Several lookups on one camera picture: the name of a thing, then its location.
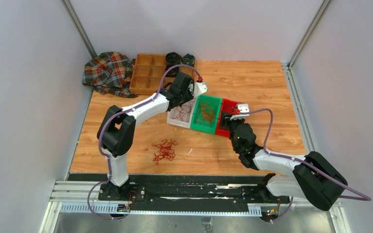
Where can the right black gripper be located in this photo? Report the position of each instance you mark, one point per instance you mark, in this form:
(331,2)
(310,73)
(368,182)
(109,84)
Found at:
(226,121)

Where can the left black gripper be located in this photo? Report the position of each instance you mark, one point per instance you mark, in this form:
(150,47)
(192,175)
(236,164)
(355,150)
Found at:
(191,95)

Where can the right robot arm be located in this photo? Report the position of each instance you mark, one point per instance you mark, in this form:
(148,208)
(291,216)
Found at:
(309,177)

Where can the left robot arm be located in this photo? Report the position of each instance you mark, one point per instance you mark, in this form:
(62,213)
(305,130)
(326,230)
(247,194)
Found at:
(117,130)

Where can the white plastic bin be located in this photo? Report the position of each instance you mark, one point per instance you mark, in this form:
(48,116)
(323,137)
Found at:
(181,116)

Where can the red plastic bin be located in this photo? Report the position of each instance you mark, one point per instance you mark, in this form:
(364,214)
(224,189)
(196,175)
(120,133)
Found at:
(226,106)

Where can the rolled teal sock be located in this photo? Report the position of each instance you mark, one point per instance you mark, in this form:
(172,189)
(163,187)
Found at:
(188,60)

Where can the rolled dark sock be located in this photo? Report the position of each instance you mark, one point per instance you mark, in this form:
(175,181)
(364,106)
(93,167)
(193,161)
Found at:
(172,59)

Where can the green plastic bin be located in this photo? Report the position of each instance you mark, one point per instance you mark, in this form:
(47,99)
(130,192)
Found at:
(206,114)

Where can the wooden compartment tray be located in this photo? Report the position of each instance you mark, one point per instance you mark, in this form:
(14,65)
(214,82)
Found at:
(147,73)

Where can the plaid cloth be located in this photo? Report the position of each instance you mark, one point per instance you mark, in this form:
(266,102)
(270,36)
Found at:
(110,73)

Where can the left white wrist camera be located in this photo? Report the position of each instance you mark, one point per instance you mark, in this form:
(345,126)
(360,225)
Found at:
(198,88)

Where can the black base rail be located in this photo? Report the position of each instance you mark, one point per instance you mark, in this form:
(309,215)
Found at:
(190,193)

